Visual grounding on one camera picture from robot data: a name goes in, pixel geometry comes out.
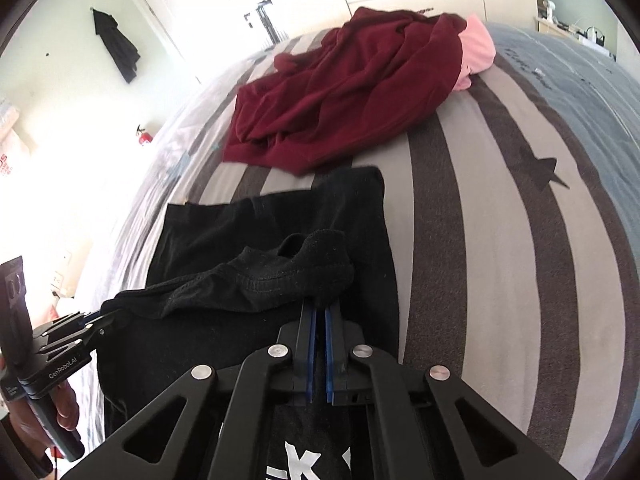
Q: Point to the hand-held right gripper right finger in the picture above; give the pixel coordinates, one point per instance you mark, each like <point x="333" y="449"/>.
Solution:
<point x="329" y="355"/>

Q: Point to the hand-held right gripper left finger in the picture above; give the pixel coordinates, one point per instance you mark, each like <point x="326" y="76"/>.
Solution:
<point x="311" y="355"/>

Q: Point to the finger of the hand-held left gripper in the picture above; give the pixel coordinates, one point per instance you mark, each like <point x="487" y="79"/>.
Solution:
<point x="100" y="317"/>
<point x="105" y="332"/>

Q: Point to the black sock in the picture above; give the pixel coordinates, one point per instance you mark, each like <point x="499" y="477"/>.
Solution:
<point x="280" y="272"/>

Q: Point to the black garment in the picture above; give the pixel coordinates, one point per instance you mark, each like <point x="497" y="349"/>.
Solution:
<point x="350" y="210"/>
<point x="117" y="45"/>

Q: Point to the person's left forearm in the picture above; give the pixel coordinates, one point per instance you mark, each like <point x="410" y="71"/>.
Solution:
<point x="20" y="460"/>

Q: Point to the person's left hand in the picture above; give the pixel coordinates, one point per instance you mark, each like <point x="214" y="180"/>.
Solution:
<point x="65" y="405"/>

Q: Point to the white tote bag red print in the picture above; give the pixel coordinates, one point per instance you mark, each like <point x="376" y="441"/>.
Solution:
<point x="5" y="160"/>

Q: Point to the red fire extinguisher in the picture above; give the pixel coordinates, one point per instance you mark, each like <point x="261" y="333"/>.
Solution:
<point x="144" y="135"/>

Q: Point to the bed with striped star sheet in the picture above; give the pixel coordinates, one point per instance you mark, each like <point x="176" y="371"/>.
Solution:
<point x="500" y="235"/>

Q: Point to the white plastic bag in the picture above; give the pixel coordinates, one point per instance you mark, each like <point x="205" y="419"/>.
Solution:
<point x="7" y="115"/>

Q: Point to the maroon garment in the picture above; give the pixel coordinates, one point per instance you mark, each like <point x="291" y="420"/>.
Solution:
<point x="350" y="90"/>

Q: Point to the black hanging garment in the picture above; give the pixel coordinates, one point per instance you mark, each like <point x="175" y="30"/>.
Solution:
<point x="117" y="45"/>

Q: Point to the white door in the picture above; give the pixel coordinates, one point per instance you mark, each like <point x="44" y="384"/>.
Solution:
<point x="200" y="20"/>

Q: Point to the pink garment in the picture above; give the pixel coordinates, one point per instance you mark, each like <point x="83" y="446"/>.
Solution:
<point x="480" y="47"/>

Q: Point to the cream nightstand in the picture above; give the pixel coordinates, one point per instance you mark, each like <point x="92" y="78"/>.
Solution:
<point x="570" y="30"/>

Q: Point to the small white fan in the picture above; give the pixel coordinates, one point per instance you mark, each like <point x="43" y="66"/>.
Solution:
<point x="548" y="9"/>

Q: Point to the white power strip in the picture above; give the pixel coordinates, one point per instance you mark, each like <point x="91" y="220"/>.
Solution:
<point x="592" y="35"/>

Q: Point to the white wall outlet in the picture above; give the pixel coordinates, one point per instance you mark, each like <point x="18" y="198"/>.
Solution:
<point x="59" y="280"/>

